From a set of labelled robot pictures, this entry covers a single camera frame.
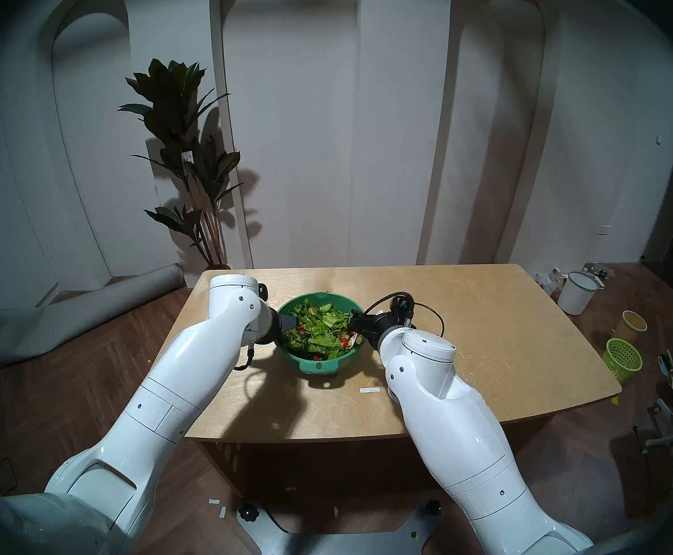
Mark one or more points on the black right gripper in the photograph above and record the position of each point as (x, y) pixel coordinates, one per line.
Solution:
(377, 325)

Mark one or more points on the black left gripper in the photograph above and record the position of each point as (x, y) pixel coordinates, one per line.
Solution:
(273, 327)

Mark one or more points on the chopped vegetable salad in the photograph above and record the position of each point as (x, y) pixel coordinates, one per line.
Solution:
(319, 331)

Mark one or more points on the green salad bowl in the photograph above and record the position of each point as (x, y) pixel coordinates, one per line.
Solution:
(319, 366)

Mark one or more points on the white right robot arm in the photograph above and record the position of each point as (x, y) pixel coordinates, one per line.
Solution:
(458, 432)

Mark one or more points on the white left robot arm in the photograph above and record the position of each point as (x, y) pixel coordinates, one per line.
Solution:
(169, 398)

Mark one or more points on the black base knob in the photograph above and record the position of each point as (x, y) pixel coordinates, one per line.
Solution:
(433, 508)
(248, 512)

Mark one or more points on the white plant tag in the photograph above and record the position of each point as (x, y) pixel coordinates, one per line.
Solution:
(187, 158)

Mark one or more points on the pale clutter pile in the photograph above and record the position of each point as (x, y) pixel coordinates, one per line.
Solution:
(550, 282)

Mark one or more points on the rolled grey mat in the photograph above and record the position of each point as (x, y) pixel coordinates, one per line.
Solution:
(70, 317)

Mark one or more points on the white bucket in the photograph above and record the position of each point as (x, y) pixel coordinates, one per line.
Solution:
(576, 296)

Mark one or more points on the tall dark green plant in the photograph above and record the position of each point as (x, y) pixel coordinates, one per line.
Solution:
(174, 108)

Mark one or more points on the dark clutter pile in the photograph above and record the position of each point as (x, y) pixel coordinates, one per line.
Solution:
(599, 270)

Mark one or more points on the green mesh basket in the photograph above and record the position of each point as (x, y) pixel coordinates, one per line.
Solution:
(622, 360)

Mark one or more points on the tan paper cup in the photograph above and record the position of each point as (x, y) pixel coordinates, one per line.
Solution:
(631, 325)

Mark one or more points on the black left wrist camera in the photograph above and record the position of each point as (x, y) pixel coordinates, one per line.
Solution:
(262, 292)

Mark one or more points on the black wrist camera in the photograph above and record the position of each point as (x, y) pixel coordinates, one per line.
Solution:
(403, 311)
(262, 292)

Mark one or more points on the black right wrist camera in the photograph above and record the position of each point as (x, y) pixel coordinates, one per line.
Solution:
(403, 311)

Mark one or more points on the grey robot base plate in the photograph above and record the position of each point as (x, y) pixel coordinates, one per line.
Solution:
(336, 542)

